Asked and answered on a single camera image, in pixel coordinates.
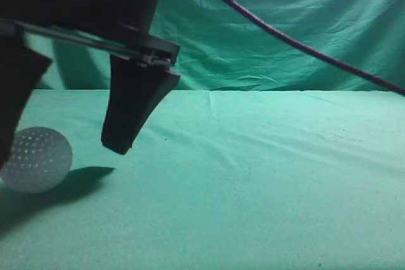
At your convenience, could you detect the white dimpled ball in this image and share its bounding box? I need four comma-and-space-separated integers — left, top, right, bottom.
1, 126, 73, 194

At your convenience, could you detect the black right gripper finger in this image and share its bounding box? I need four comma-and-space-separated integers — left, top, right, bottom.
1, 37, 52, 165

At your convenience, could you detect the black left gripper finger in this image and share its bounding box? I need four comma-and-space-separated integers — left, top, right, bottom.
101, 56, 180, 155

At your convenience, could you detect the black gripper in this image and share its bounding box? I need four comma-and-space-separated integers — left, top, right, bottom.
1, 0, 180, 64

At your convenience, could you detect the black cable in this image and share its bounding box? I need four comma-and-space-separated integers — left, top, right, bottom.
172, 0, 405, 96

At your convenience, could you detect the green backdrop cloth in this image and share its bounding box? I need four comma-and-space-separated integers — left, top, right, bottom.
0, 0, 405, 97

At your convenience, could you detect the green table cloth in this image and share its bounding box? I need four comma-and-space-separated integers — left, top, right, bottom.
1, 90, 404, 269

